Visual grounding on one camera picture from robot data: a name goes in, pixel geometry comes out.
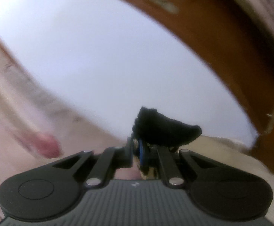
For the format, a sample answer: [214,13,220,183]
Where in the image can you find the brown wooden door frame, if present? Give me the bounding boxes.
[85,0,274,173]

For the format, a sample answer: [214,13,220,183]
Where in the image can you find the black white knitted garment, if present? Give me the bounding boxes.
[132,107,202,153]

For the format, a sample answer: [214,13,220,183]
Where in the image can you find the pink leaf-print curtain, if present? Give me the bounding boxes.
[0,42,125,219]

